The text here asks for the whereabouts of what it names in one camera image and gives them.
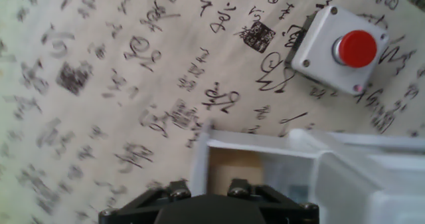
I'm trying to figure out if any wooden block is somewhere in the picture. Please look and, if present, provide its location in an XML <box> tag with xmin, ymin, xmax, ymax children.
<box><xmin>207</xmin><ymin>149</ymin><xmax>265</xmax><ymax>197</ymax></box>

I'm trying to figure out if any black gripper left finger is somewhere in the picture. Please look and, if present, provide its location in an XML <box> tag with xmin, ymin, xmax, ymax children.
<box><xmin>98</xmin><ymin>180</ymin><xmax>192</xmax><ymax>224</ymax></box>

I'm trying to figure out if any beige calligraphy print cloth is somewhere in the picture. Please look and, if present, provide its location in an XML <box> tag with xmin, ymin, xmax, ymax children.
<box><xmin>0</xmin><ymin>0</ymin><xmax>425</xmax><ymax>224</ymax></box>

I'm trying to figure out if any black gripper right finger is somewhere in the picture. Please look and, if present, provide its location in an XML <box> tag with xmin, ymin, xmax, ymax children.
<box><xmin>227</xmin><ymin>179</ymin><xmax>319</xmax><ymax>224</ymax></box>

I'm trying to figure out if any white drawer cabinet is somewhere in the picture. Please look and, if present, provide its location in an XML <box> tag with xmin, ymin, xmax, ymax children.
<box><xmin>288</xmin><ymin>129</ymin><xmax>425</xmax><ymax>224</ymax></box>

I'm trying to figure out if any grey box red push button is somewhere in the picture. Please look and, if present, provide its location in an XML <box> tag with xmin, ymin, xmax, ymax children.
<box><xmin>285</xmin><ymin>6</ymin><xmax>389</xmax><ymax>97</ymax></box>

